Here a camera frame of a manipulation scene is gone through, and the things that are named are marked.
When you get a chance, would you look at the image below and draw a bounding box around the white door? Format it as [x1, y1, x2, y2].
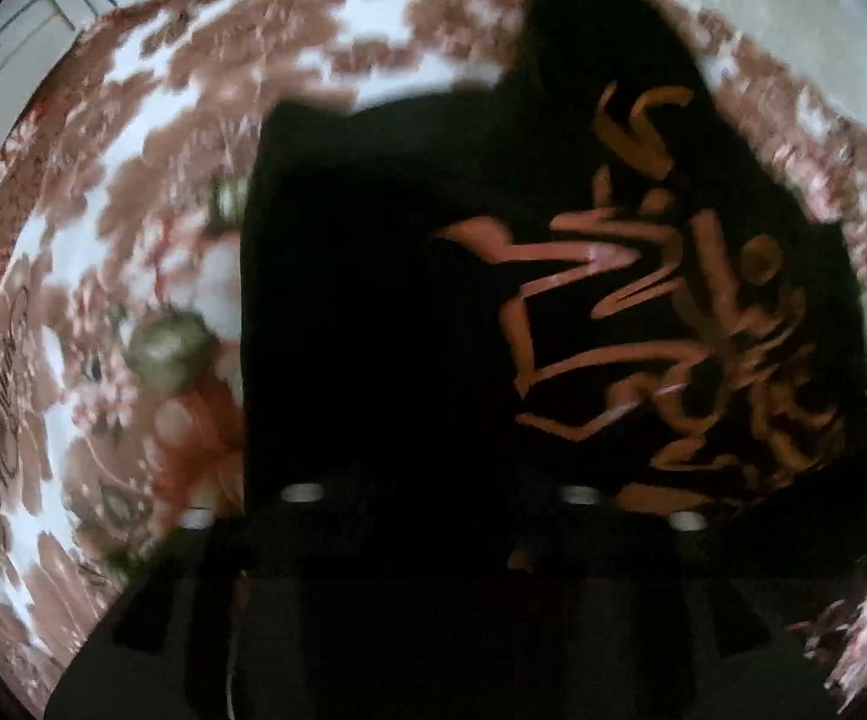
[0, 0, 78, 130]

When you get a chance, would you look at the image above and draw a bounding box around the black shirt with orange print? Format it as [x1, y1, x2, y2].
[238, 0, 867, 593]

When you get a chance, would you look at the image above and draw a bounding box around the floral blanket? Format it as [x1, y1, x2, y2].
[0, 0, 867, 720]

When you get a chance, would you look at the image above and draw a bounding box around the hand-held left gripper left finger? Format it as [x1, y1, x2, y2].
[44, 467, 406, 720]

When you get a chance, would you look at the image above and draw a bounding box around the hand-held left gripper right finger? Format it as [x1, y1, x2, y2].
[476, 467, 848, 720]

